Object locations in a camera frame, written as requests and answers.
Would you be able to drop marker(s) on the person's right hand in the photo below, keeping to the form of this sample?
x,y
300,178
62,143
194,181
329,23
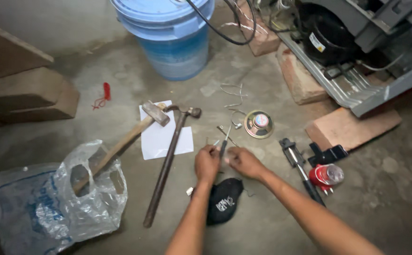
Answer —
x,y
245,163

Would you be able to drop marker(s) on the person's left hand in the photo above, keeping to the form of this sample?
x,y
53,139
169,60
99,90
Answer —
x,y
207,163

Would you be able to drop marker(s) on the person's right fingers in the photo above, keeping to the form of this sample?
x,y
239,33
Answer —
x,y
232,155

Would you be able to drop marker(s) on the person's left fingers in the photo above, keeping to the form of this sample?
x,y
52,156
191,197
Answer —
x,y
213,150

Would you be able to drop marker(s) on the small metal rod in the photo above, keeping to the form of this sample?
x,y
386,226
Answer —
x,y
227,136

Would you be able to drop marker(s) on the round speaker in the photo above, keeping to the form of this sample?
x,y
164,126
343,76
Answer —
x,y
259,124

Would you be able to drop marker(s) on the small white connector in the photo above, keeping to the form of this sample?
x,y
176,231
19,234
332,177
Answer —
x,y
190,191

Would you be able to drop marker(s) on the black cloth pouch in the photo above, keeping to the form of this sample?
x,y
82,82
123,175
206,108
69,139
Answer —
x,y
223,202

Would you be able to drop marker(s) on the steel claw hammer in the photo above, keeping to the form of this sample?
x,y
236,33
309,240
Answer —
x,y
167,163

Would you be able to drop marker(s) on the white paper sheet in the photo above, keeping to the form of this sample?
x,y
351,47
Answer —
x,y
154,140

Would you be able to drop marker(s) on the black metal tool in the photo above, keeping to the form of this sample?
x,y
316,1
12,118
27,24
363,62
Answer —
x,y
299,170

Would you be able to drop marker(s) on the red electrical relay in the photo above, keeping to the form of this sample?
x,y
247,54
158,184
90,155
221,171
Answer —
x,y
324,177

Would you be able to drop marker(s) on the red brick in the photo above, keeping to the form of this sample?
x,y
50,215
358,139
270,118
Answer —
x,y
299,78
259,32
351,127

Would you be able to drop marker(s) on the blue plastic bucket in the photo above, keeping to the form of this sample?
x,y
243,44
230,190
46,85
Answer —
x,y
168,33

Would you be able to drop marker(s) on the black compressor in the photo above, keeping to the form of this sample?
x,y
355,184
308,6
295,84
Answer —
x,y
324,33

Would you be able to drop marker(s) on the clear plastic bag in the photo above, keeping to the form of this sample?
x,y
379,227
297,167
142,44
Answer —
x,y
53,202

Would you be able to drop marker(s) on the grey refrigerator base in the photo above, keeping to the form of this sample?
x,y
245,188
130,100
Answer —
x,y
368,53

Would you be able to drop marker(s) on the wooden planks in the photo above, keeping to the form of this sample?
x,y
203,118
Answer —
x,y
18,78

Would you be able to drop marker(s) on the black plastic bracket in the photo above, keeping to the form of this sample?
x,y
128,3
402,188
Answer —
x,y
328,155

